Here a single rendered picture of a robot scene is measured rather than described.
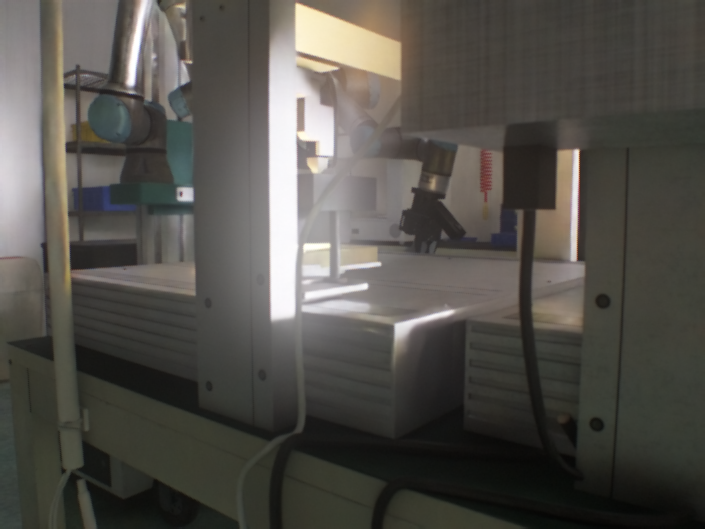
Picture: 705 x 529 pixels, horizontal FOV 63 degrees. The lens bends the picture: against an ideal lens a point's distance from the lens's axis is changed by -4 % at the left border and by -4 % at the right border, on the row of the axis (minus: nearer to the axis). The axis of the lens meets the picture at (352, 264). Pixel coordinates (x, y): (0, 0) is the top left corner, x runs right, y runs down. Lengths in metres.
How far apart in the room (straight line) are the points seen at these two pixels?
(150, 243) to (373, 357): 1.54
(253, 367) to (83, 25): 4.07
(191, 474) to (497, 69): 0.49
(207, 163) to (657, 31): 0.41
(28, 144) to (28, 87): 0.35
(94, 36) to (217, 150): 3.99
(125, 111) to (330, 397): 1.24
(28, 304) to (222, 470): 3.25
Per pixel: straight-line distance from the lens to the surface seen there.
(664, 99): 0.28
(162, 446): 0.68
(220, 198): 0.56
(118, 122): 1.66
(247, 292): 0.54
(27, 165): 4.19
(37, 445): 1.00
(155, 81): 2.04
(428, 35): 0.33
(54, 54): 0.80
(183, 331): 0.69
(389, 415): 0.50
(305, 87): 0.78
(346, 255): 0.82
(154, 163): 1.78
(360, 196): 0.62
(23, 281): 3.77
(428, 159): 1.47
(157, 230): 2.00
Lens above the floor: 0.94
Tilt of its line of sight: 5 degrees down
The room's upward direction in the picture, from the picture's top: straight up
